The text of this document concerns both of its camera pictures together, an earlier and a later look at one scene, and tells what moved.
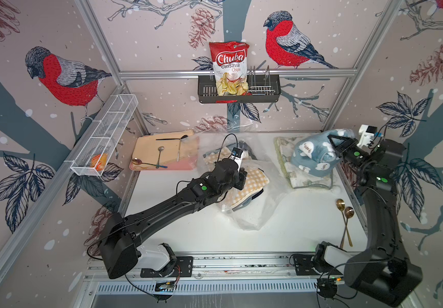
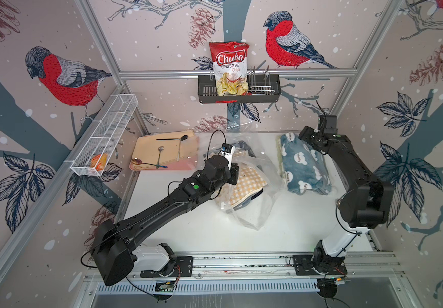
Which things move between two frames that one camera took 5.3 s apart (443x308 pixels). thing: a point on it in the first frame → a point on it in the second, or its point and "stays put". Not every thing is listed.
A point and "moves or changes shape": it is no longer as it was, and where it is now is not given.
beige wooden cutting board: (156, 149) stays put
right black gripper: (343, 148) → (304, 133)
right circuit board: (330, 282) stays put
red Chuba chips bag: (230, 66) stays put
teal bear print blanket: (317, 154) moves or changes shape
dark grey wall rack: (262, 88) stays put
